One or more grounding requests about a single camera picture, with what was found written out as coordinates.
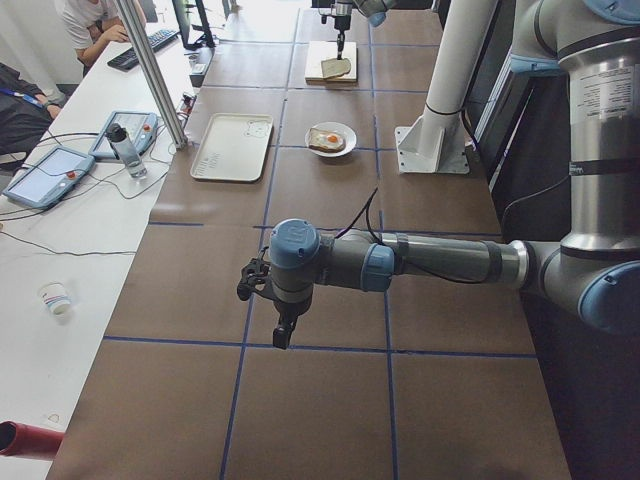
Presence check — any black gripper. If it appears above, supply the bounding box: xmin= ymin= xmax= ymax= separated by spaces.
xmin=272 ymin=287 xmax=313 ymax=349
xmin=331 ymin=0 xmax=353 ymax=59

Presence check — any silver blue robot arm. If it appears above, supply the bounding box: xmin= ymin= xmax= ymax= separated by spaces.
xmin=329 ymin=0 xmax=397 ymax=59
xmin=258 ymin=1 xmax=639 ymax=349

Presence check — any bread slice with fried egg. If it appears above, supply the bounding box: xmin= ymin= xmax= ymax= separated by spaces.
xmin=307 ymin=128 xmax=346 ymax=153

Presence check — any wooden cutting board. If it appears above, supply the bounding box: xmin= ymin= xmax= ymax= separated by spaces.
xmin=305 ymin=41 xmax=358 ymax=83

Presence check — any black computer monitor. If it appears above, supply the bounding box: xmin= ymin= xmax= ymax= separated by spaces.
xmin=172 ymin=0 xmax=215 ymax=51

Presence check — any white pillar with base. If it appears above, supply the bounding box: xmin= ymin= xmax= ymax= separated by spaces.
xmin=395 ymin=0 xmax=498 ymax=174

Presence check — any cream bear tray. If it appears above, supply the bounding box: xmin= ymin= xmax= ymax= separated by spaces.
xmin=190 ymin=113 xmax=273 ymax=183

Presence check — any black keyboard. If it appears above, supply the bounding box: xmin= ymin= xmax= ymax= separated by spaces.
xmin=106 ymin=28 xmax=180 ymax=71

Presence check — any far blue teach pendant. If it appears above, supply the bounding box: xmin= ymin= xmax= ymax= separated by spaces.
xmin=88 ymin=110 xmax=161 ymax=161

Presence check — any blue teach pendant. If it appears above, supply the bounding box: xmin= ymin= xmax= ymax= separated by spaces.
xmin=3 ymin=146 xmax=95 ymax=209
xmin=88 ymin=110 xmax=161 ymax=161

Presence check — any white paper cup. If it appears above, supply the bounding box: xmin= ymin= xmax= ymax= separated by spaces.
xmin=38 ymin=282 xmax=71 ymax=315

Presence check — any clear water bottle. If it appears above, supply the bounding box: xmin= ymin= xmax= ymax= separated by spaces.
xmin=105 ymin=122 xmax=147 ymax=179

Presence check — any person in white shirt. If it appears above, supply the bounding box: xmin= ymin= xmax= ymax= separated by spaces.
xmin=54 ymin=0 xmax=129 ymax=70

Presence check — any near blue teach pendant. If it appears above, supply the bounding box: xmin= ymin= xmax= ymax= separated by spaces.
xmin=3 ymin=146 xmax=95 ymax=209

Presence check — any red cylinder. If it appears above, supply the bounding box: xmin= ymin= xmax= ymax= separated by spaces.
xmin=1 ymin=421 xmax=64 ymax=460

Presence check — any person in black jacket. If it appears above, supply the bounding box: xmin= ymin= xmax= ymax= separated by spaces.
xmin=1 ymin=63 xmax=61 ymax=171

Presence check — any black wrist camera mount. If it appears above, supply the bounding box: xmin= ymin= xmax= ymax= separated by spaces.
xmin=236 ymin=246 xmax=275 ymax=301

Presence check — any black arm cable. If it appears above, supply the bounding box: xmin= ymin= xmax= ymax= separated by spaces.
xmin=333 ymin=187 xmax=494 ymax=286

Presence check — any aluminium frame post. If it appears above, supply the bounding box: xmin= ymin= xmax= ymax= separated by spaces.
xmin=115 ymin=0 xmax=188 ymax=150

